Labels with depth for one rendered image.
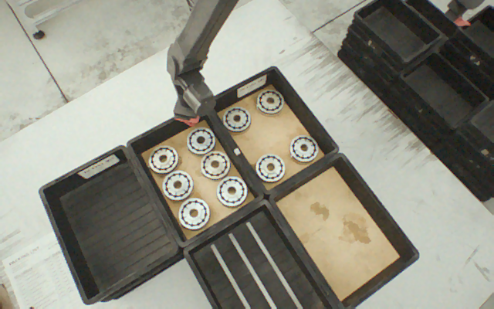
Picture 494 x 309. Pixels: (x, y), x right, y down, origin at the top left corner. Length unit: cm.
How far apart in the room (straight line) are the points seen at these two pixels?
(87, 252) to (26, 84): 173
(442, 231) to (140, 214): 111
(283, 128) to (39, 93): 185
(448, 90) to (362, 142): 87
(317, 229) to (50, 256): 95
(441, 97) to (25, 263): 211
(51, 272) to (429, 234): 139
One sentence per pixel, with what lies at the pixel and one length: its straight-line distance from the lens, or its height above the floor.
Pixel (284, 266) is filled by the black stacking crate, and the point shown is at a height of 83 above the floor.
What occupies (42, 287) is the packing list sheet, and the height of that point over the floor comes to 70.
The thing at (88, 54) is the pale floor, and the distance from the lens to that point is 267.
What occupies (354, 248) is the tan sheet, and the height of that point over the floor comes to 83.
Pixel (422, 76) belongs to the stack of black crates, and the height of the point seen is 38.
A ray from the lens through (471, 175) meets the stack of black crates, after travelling 209.
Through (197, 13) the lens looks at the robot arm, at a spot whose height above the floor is 148.
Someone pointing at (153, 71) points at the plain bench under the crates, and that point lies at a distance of 155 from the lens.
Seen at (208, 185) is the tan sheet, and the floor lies 83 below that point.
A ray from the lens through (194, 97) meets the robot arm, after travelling 78.
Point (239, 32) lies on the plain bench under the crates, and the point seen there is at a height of 70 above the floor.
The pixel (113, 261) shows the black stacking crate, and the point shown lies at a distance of 117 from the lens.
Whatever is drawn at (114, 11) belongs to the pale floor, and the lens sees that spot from 286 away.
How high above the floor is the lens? 193
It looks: 69 degrees down
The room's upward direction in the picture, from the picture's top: 5 degrees clockwise
